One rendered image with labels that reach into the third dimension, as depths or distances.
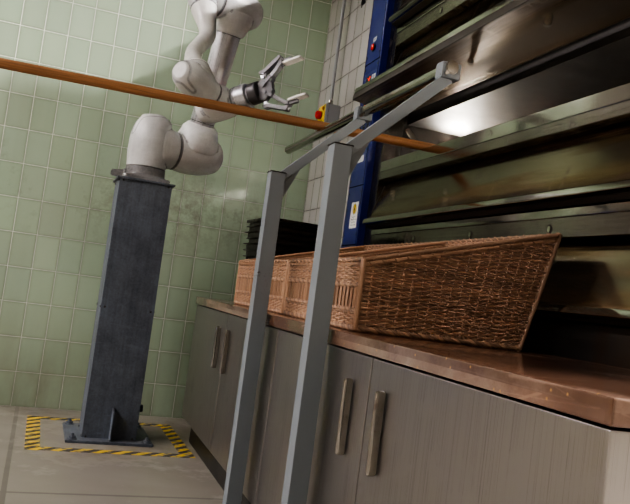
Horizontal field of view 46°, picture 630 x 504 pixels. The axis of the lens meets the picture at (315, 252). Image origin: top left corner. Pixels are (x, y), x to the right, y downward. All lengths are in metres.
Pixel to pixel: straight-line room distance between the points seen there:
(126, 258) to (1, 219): 0.77
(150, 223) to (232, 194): 0.75
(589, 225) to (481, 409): 0.83
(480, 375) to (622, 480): 0.25
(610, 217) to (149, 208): 1.81
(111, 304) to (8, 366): 0.76
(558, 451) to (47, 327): 2.88
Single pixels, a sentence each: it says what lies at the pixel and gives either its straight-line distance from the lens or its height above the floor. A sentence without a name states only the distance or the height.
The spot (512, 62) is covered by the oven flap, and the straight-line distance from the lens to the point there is 2.23.
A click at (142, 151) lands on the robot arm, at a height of 1.11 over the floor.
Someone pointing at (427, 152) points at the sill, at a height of 1.16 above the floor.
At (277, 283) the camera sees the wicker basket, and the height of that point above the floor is 0.66.
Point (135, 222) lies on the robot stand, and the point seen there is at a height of 0.83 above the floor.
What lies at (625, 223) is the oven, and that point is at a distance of 1.67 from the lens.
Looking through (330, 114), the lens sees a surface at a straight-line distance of 3.42.
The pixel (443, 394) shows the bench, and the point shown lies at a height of 0.53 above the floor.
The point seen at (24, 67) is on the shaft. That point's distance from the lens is 2.36.
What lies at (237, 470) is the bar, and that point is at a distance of 2.00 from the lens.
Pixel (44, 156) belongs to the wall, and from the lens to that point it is 3.54.
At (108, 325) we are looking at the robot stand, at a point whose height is 0.43.
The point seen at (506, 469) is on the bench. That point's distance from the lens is 0.96.
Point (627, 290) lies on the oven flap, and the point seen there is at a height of 0.73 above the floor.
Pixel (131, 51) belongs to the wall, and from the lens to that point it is 3.65.
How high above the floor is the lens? 0.64
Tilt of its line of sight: 3 degrees up
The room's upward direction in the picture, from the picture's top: 8 degrees clockwise
